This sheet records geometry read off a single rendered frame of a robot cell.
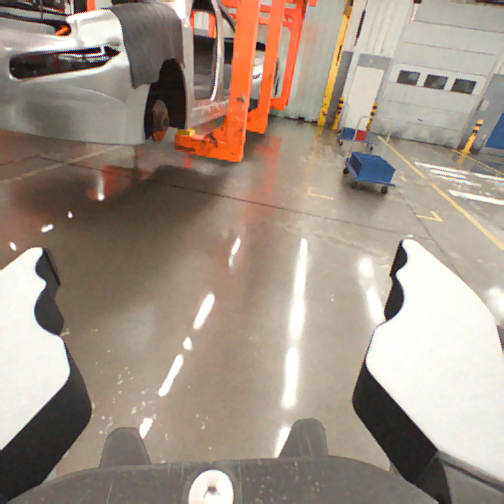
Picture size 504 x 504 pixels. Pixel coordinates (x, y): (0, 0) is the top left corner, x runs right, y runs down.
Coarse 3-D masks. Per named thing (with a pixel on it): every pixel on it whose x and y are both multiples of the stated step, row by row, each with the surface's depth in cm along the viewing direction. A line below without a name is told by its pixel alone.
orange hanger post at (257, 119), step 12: (276, 0) 368; (276, 12) 374; (276, 24) 380; (276, 36) 387; (276, 48) 394; (264, 60) 403; (276, 60) 413; (264, 72) 410; (264, 84) 418; (264, 96) 425; (264, 108) 433; (252, 120) 445; (264, 120) 442; (264, 132) 451
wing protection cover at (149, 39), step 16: (128, 16) 169; (144, 16) 176; (160, 16) 190; (176, 16) 213; (128, 32) 170; (144, 32) 178; (160, 32) 191; (176, 32) 213; (128, 48) 173; (144, 48) 181; (160, 48) 194; (176, 48) 216; (144, 64) 184; (160, 64) 197; (144, 80) 188
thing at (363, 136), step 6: (348, 108) 711; (342, 114) 768; (342, 132) 766; (348, 132) 743; (354, 132) 741; (360, 132) 739; (366, 132) 747; (372, 132) 779; (342, 138) 746; (348, 138) 750; (360, 138) 746; (366, 138) 745; (372, 138) 744; (342, 144) 755; (372, 144) 751
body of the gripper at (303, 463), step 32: (128, 448) 5; (288, 448) 5; (320, 448) 5; (64, 480) 4; (96, 480) 4; (128, 480) 4; (160, 480) 4; (192, 480) 4; (224, 480) 4; (256, 480) 4; (288, 480) 4; (320, 480) 4; (352, 480) 4; (384, 480) 4
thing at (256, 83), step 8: (256, 48) 899; (264, 48) 883; (256, 56) 744; (256, 64) 679; (280, 64) 990; (256, 72) 682; (280, 72) 1016; (256, 80) 686; (256, 88) 697; (272, 88) 901; (256, 96) 711; (272, 96) 930
